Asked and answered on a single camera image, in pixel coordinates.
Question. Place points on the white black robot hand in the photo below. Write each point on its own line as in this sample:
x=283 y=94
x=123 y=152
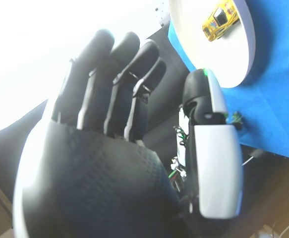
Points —
x=97 y=178

